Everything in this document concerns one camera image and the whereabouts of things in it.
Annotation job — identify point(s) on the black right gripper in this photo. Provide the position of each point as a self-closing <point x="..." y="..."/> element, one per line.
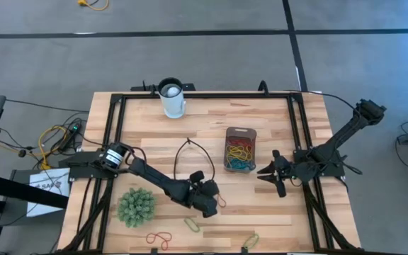
<point x="283" y="171"/>

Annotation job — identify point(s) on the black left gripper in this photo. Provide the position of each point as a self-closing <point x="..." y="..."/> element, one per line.
<point x="205" y="203"/>

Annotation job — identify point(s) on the red rubber band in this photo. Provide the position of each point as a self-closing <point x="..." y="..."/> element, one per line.
<point x="147" y="239"/>
<point x="239" y="143"/>
<point x="225" y="202"/>

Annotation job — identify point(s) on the yellow rubber band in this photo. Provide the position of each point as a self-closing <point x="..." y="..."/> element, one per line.
<point x="241" y="154"/>

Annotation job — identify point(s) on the grey-brown plastic bin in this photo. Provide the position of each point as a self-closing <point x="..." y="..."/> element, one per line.
<point x="250" y="134"/>

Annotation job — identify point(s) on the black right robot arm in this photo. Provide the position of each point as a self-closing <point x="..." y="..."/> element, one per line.
<point x="342" y="134"/>

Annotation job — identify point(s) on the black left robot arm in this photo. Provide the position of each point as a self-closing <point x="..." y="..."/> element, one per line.
<point x="154" y="175"/>

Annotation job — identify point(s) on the green rubber band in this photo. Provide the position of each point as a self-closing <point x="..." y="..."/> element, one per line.
<point x="250" y="241"/>
<point x="192" y="225"/>

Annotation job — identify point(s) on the green artificial potted plant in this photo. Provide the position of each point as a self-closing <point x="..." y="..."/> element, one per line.
<point x="136" y="208"/>

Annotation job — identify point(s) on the white cup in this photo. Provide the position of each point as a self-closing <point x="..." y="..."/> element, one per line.
<point x="173" y="106"/>

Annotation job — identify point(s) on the black power strip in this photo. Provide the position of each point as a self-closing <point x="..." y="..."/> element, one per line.
<point x="70" y="136"/>

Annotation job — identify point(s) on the white printed paper sheet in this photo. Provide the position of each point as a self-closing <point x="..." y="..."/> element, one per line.
<point x="51" y="178"/>

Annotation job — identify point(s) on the black desk beam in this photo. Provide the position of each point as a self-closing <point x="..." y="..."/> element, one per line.
<point x="12" y="189"/>

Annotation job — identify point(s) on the black table-level camera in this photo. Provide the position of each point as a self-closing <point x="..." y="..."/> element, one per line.
<point x="244" y="250"/>

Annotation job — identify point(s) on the small black frame clamp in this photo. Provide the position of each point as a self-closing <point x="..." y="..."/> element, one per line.
<point x="154" y="251"/>

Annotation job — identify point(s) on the black mounting bracket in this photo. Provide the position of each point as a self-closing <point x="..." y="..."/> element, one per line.
<point x="140" y="88"/>

